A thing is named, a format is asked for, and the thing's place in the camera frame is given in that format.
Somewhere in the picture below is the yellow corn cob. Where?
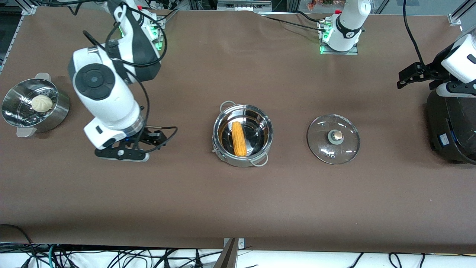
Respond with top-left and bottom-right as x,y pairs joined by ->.
231,121 -> 248,157

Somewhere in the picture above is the glass pot lid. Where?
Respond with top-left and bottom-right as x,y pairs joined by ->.
307,114 -> 361,165

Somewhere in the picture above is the stainless steel pot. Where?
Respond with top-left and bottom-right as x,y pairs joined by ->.
211,100 -> 274,167

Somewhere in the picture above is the steel steamer pot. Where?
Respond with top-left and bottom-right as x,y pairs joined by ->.
1,73 -> 71,138

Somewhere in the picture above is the black rice cooker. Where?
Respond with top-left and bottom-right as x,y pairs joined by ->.
426,91 -> 476,165

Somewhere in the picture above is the white steamed bun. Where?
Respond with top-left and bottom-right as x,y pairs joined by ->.
31,95 -> 54,113

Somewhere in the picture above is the brown table cover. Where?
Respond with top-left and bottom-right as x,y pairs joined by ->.
0,7 -> 476,254

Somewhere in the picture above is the grey power strip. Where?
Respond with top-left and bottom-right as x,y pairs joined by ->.
217,0 -> 272,12

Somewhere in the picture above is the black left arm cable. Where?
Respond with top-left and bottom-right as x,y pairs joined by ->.
402,0 -> 426,66

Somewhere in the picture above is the aluminium frame profile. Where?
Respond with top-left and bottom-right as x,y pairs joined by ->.
448,0 -> 476,26

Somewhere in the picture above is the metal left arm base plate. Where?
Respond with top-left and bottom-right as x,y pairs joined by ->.
320,22 -> 359,56

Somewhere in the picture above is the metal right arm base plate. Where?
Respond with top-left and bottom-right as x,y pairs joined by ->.
149,15 -> 164,51

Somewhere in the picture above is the black base cable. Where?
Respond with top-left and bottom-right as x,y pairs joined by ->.
260,14 -> 325,32
292,10 -> 329,25

